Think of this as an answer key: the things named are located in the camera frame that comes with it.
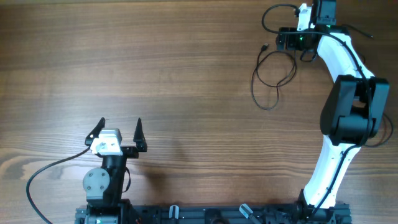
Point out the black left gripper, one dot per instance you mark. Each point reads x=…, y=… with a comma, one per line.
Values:
x=132, y=151

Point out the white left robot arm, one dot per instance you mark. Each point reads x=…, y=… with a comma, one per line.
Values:
x=104, y=185

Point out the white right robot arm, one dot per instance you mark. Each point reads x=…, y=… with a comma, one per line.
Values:
x=355, y=106

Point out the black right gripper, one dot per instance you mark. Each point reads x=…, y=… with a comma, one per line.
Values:
x=291, y=45

